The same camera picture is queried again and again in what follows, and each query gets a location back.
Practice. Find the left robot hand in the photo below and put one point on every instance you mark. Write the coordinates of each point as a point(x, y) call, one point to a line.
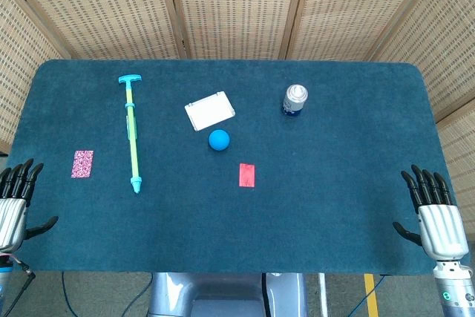
point(11, 217)

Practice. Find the dark teal table mat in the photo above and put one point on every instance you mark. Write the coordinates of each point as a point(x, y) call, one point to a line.
point(237, 213)

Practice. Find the grey robot torso base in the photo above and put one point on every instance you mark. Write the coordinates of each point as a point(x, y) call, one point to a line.
point(226, 294)

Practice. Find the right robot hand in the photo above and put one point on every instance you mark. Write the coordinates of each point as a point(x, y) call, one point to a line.
point(441, 224)

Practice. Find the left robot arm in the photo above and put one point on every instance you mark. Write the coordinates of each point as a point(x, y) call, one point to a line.
point(4, 280)

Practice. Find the green and teal toy pump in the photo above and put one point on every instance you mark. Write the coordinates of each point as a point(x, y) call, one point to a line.
point(132, 131)

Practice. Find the blue ball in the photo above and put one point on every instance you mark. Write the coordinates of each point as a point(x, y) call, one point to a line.
point(219, 140)

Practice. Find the silver and blue drink can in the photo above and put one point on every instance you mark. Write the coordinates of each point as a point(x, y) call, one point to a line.
point(294, 101)

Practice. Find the white rectangular card case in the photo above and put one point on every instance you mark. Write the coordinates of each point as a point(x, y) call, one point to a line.
point(210, 110)

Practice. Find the woven bamboo folding screen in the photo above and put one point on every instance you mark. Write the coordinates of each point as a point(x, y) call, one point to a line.
point(237, 5)

